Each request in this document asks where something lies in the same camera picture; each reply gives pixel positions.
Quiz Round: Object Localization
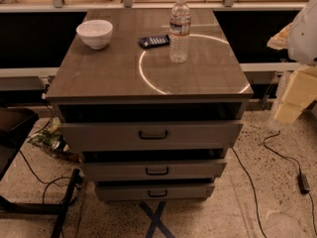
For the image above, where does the black power adapter with cable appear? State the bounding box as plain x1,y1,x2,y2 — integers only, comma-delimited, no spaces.
263,132,317,235

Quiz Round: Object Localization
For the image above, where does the grey middle drawer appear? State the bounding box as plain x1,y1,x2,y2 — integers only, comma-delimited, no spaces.
81,159,227,181

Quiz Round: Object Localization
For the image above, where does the grey top drawer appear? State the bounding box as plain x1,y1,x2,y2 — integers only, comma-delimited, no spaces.
60,120,242,152

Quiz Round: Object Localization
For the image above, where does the black floor cable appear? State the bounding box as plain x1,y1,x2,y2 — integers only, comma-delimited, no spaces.
231,147,267,238

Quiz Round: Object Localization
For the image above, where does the black table frame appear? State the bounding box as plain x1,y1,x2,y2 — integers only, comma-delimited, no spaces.
0,106,82,238

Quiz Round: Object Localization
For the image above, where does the grey bottom drawer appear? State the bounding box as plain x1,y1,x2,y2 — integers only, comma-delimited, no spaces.
95,182,215,201

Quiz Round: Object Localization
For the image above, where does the white ceramic bowl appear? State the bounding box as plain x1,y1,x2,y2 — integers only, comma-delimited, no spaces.
76,20,113,50

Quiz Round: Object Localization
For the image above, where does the clear plastic water bottle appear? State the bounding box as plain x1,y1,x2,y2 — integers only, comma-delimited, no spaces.
169,0,191,63

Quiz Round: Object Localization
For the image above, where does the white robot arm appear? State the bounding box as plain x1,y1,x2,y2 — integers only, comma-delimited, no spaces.
288,0,317,65

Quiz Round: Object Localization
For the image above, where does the grey drawer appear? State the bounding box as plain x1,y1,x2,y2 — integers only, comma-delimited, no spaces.
60,120,242,152
95,182,215,201
81,159,227,181

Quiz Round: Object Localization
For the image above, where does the grey drawer cabinet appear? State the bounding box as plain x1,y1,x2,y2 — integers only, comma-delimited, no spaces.
48,8,253,187

